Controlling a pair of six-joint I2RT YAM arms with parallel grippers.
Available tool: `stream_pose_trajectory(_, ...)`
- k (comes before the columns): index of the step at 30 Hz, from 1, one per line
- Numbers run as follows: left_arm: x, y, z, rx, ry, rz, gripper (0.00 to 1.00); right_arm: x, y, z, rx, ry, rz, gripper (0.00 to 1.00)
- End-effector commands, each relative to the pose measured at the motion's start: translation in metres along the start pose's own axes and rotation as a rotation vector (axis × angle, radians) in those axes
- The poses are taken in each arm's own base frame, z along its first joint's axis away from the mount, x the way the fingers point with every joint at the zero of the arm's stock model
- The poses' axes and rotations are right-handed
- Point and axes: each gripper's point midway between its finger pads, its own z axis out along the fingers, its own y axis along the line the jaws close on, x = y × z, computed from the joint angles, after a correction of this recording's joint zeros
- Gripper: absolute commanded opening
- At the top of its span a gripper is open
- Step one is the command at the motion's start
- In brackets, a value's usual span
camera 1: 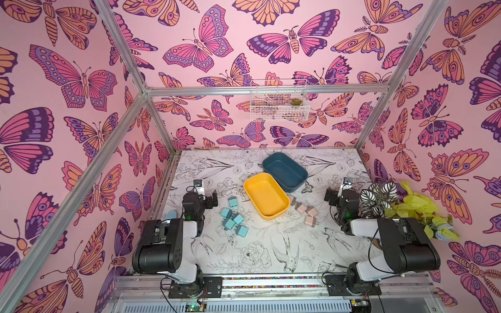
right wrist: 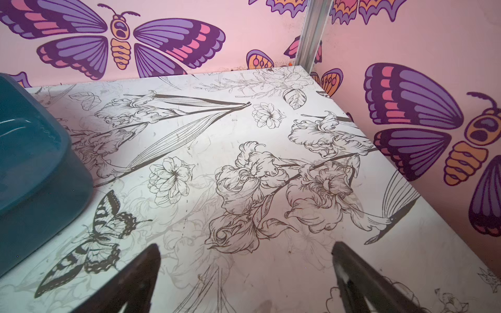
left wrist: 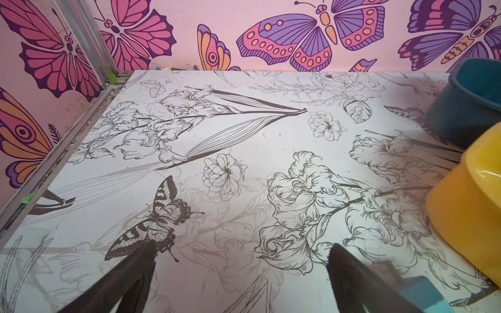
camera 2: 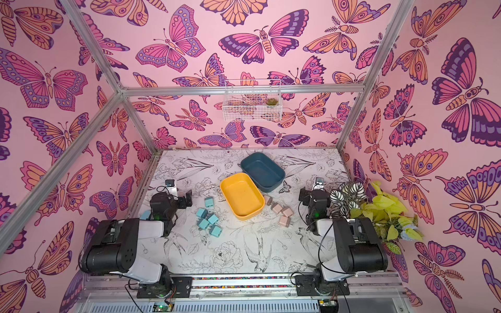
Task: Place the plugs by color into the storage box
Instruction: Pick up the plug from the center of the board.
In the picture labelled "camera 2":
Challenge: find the teal plug two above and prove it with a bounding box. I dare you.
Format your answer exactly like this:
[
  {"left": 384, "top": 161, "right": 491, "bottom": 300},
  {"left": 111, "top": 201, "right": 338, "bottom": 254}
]
[{"left": 196, "top": 208, "right": 208, "bottom": 219}]

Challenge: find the teal plug four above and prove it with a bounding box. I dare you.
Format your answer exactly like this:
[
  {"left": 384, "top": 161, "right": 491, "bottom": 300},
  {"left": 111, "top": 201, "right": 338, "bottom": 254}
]
[{"left": 197, "top": 219, "right": 210, "bottom": 230}]

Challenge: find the teal plug one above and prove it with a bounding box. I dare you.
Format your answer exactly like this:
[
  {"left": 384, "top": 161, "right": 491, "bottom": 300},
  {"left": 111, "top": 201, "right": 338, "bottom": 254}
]
[{"left": 204, "top": 197, "right": 215, "bottom": 209}]

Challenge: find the teal plug three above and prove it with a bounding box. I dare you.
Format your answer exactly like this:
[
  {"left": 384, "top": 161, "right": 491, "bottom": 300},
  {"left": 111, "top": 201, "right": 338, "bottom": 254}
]
[{"left": 207, "top": 214, "right": 219, "bottom": 225}]

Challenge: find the teal plug five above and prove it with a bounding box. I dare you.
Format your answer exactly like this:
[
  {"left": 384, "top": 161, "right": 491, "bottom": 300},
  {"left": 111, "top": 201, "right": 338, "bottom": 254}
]
[{"left": 210, "top": 225, "right": 223, "bottom": 237}]

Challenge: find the yellow storage tray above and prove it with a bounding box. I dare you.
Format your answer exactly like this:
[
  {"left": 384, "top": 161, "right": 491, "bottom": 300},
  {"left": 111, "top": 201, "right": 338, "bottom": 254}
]
[{"left": 220, "top": 172, "right": 265, "bottom": 221}]

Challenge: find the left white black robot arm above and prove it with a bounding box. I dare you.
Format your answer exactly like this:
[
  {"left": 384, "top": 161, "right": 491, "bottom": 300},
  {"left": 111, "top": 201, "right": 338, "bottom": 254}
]
[{"left": 79, "top": 190, "right": 193, "bottom": 299}]

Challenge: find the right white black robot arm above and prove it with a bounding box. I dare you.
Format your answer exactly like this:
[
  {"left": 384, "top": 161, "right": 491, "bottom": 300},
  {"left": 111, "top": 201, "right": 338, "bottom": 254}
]
[{"left": 290, "top": 183, "right": 388, "bottom": 298}]

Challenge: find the dark teal storage tray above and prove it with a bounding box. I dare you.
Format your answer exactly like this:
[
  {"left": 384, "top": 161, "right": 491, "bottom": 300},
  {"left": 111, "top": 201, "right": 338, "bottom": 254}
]
[{"left": 240, "top": 152, "right": 286, "bottom": 192}]

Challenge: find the light blue brush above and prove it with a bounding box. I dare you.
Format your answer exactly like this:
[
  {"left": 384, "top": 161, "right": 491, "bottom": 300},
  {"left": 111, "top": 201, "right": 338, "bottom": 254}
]
[{"left": 140, "top": 211, "right": 151, "bottom": 220}]

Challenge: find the pink plug three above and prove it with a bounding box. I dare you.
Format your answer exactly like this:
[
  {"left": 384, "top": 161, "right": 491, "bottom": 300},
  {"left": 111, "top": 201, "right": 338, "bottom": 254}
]
[{"left": 281, "top": 207, "right": 294, "bottom": 217}]

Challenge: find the green potted plant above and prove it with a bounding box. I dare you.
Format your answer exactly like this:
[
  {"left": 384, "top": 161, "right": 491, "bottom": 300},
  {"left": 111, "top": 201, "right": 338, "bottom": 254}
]
[{"left": 330, "top": 181, "right": 424, "bottom": 255}]

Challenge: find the pink plug four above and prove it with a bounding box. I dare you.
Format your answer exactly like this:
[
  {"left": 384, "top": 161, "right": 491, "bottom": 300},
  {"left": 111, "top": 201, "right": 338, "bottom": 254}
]
[{"left": 279, "top": 216, "right": 290, "bottom": 228}]

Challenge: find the pink plug two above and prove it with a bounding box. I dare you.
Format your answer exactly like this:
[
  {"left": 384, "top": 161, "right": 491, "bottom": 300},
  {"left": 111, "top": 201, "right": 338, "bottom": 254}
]
[{"left": 271, "top": 203, "right": 283, "bottom": 215}]

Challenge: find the pink plug one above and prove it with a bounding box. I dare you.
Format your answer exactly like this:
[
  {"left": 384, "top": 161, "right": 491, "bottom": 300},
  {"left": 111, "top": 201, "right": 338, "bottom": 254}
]
[{"left": 264, "top": 195, "right": 273, "bottom": 206}]

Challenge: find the small green plant in basket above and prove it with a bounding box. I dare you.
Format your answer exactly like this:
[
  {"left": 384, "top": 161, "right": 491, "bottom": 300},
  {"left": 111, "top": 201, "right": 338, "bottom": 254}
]
[{"left": 266, "top": 98, "right": 279, "bottom": 106}]

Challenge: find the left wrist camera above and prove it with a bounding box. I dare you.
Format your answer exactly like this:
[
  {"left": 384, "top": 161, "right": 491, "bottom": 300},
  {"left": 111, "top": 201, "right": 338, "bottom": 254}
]
[{"left": 164, "top": 179, "right": 177, "bottom": 196}]

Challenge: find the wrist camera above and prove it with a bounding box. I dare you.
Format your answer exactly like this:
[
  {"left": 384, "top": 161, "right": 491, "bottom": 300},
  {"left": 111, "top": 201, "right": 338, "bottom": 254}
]
[
  {"left": 313, "top": 177, "right": 326, "bottom": 190},
  {"left": 164, "top": 179, "right": 177, "bottom": 196}
]

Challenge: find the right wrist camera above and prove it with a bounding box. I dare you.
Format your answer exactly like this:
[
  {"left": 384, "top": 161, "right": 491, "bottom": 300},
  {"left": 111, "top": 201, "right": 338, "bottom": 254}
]
[{"left": 313, "top": 177, "right": 326, "bottom": 190}]

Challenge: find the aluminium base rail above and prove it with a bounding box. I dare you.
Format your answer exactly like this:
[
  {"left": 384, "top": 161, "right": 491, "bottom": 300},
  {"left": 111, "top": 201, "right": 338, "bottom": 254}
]
[{"left": 74, "top": 272, "right": 413, "bottom": 312}]

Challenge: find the white wire basket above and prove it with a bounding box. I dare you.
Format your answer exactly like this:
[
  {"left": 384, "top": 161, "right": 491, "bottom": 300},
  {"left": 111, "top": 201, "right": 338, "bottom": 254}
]
[{"left": 220, "top": 78, "right": 283, "bottom": 123}]

